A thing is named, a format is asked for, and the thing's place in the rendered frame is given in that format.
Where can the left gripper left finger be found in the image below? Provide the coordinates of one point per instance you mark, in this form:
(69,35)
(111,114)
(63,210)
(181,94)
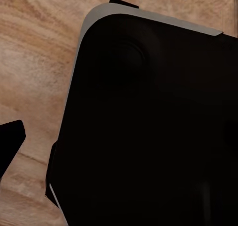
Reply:
(12,135)

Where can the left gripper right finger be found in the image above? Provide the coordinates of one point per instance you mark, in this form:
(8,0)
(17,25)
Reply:
(230,136)

